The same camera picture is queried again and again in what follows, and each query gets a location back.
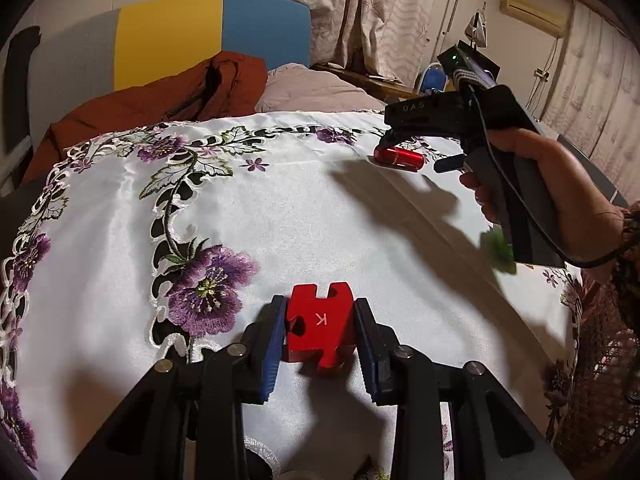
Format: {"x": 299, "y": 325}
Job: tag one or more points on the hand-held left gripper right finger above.
{"x": 367, "y": 355}

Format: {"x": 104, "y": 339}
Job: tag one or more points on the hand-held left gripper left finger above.
{"x": 272, "y": 355}

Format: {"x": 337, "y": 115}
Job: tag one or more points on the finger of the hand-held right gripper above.
{"x": 397, "y": 137}

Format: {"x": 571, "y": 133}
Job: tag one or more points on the red metal cylinder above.
{"x": 400, "y": 157}

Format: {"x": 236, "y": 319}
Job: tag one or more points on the red puzzle block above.
{"x": 320, "y": 325}

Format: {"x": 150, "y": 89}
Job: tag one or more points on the person's right forearm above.
{"x": 627, "y": 290}

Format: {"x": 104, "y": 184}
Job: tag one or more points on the person's right hand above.
{"x": 575, "y": 195}

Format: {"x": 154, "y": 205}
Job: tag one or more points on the blue plastic container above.
{"x": 432, "y": 79}

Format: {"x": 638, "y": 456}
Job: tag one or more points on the pink bedding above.
{"x": 310, "y": 90}

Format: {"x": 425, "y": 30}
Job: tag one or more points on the patterned beige curtain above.
{"x": 600, "y": 85}
{"x": 390, "y": 10}

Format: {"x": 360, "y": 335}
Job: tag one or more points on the floral embroidered white tablecloth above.
{"x": 310, "y": 210}

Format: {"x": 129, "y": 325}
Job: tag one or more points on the curved metal rod stand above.
{"x": 452, "y": 5}

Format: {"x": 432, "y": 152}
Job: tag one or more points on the small green item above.
{"x": 500, "y": 252}

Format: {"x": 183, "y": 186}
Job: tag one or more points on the grey yellow blue headboard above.
{"x": 165, "y": 35}

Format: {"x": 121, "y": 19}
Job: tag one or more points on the rust brown garment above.
{"x": 125, "y": 110}

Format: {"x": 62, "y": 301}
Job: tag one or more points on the black rolled mat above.
{"x": 20, "y": 70}

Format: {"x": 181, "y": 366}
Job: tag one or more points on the wall socket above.
{"x": 541, "y": 73}

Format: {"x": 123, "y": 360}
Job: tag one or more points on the wooden bed frame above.
{"x": 370, "y": 85}

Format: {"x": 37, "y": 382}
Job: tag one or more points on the wall air conditioner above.
{"x": 535, "y": 12}

